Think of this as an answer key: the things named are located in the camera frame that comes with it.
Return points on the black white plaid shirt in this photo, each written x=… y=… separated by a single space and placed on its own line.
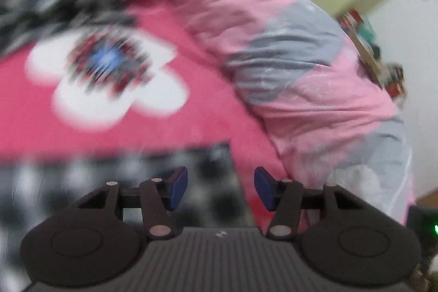
x=51 y=192

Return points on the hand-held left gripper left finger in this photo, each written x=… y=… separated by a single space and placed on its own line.
x=178 y=189

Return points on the pink and grey duvet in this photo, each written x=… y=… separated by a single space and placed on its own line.
x=308 y=100

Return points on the pink floral blanket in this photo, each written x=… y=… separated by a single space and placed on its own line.
x=205 y=90

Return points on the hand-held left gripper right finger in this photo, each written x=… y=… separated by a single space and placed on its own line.
x=265 y=189

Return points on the cluttered bedside table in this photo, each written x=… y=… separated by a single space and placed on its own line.
x=376 y=59

